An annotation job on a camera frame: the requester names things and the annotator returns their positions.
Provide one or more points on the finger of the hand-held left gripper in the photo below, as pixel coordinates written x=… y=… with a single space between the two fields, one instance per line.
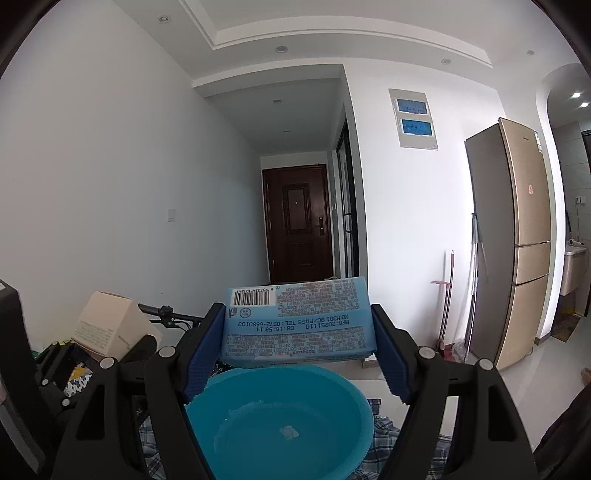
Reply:
x=55 y=392

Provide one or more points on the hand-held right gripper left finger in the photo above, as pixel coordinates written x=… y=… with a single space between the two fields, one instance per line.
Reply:
x=203 y=364

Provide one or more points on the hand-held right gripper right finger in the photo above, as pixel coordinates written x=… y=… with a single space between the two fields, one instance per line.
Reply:
x=392 y=360

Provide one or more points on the small beige carton box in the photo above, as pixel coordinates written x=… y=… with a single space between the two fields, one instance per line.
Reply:
x=111 y=323

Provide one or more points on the blue plastic basin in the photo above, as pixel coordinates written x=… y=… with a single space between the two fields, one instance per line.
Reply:
x=277 y=415

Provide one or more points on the blue wet wipes pack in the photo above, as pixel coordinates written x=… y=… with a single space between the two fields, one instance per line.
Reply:
x=295 y=323

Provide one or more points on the blue plaid cloth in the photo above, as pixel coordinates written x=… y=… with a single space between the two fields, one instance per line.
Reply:
x=383 y=424

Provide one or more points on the black framed glass sliding door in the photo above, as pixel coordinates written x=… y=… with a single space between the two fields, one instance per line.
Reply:
x=354 y=207

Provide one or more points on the gold grey refrigerator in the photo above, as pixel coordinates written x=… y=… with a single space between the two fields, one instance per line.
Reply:
x=494 y=230

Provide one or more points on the dark brown entrance door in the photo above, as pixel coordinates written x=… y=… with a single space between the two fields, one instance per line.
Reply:
x=298 y=221

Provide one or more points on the brown floor mat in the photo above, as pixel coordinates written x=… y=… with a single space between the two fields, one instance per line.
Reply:
x=564 y=325

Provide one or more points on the dark cloth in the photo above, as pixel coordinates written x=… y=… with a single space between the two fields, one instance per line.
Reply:
x=568 y=438

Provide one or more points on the beige slipper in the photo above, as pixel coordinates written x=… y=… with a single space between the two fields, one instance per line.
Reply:
x=586 y=376

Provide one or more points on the white sink cabinet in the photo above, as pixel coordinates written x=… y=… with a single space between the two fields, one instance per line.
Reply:
x=575 y=272

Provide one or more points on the white electrical panel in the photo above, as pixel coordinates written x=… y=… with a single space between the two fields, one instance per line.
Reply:
x=413 y=138

